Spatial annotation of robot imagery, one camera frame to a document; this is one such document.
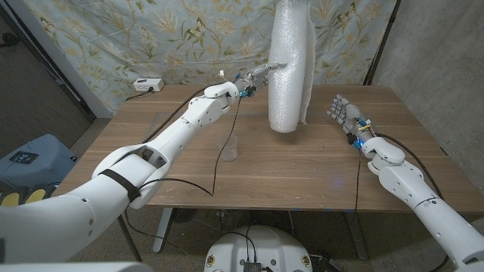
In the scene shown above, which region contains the black power strip cord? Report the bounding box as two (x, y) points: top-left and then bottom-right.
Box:
(124, 87), (155, 102)

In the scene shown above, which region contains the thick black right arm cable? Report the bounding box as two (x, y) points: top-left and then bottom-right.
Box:
(374, 132), (443, 200)

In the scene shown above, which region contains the yellow and black object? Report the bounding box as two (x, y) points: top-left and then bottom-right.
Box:
(0, 182), (57, 208)

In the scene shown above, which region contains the grey backdrop frame pole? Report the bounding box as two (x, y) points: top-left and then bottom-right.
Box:
(5, 0), (113, 119)

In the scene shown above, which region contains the floral backdrop cloth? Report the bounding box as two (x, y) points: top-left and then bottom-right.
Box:
(22, 0), (400, 116)

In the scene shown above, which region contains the bubble wrap roll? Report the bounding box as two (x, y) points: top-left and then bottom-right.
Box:
(267, 0), (317, 134)

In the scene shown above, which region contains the clear plastic cup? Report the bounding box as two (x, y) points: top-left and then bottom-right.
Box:
(216, 132), (239, 162)

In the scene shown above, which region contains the blue plastic case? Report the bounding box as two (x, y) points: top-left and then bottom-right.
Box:
(0, 134), (79, 190)

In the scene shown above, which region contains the white table leg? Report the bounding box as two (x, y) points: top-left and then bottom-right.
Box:
(153, 207), (174, 254)

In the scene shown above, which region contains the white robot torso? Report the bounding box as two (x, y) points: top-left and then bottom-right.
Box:
(203, 225), (314, 272)

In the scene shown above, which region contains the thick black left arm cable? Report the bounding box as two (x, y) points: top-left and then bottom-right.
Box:
(141, 82), (225, 144)

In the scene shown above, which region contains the grey table leg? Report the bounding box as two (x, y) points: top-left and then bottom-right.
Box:
(346, 212), (370, 261)

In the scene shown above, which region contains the dark grey hanging hose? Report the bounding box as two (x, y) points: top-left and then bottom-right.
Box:
(116, 217), (143, 262)

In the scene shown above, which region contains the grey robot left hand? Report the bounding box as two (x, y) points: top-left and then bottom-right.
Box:
(234, 62), (288, 97)

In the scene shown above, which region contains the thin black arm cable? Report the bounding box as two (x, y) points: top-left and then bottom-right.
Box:
(123, 94), (243, 255)
(353, 149), (362, 212)

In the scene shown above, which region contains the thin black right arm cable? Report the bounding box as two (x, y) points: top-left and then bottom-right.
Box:
(353, 149), (362, 212)

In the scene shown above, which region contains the black backdrop frame pole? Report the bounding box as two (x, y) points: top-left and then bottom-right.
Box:
(364, 0), (402, 86)

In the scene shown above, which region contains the white power strip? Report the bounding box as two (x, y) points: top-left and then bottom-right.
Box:
(132, 78), (166, 93)

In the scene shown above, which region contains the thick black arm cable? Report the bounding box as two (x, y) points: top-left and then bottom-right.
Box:
(374, 132), (443, 200)
(141, 82), (225, 144)

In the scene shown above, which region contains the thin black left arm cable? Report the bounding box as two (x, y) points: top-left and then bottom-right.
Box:
(123, 94), (243, 255)

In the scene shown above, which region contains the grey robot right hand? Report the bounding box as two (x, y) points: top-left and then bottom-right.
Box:
(327, 94), (374, 147)

